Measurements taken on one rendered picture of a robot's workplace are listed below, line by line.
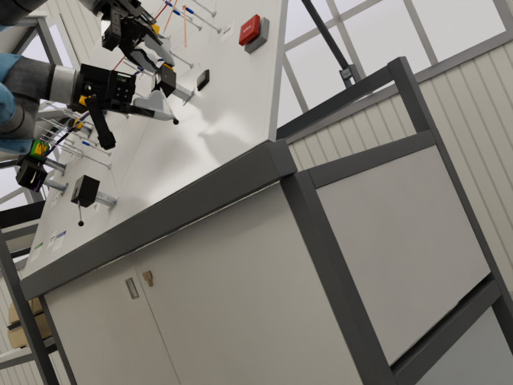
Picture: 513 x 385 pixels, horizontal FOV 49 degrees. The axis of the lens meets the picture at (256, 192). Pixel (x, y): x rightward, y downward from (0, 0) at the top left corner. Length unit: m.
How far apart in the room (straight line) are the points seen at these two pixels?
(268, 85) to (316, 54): 1.94
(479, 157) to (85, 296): 1.95
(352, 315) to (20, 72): 0.77
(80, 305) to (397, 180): 0.98
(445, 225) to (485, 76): 1.61
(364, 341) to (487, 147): 1.97
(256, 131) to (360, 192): 0.25
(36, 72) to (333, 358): 0.79
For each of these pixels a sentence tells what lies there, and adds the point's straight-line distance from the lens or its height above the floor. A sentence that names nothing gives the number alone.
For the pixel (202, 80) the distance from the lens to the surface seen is 1.29.
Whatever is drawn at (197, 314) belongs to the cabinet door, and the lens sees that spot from 1.30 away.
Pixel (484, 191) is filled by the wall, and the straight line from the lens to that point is 2.89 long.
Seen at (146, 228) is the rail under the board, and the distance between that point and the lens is 1.27.
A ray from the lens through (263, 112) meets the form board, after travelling 1.02.
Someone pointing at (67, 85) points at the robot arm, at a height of 1.14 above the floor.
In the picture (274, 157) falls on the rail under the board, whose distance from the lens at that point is 0.96.
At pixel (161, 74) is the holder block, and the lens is 1.29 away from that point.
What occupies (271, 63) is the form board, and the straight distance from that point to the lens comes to 1.09.
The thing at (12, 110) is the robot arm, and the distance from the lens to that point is 1.07.
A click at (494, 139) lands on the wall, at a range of 2.88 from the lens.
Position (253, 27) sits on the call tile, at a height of 1.10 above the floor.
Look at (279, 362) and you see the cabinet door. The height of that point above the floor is 0.47.
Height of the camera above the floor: 0.73
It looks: 4 degrees up
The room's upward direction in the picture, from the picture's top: 22 degrees counter-clockwise
